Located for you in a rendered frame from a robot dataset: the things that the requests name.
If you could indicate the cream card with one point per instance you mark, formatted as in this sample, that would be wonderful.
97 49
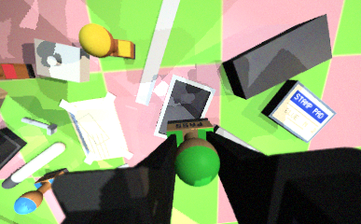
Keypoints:
97 128

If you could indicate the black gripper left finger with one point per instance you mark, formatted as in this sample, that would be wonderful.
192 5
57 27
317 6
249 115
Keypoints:
148 186

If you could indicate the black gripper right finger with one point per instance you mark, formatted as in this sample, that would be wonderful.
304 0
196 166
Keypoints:
254 182

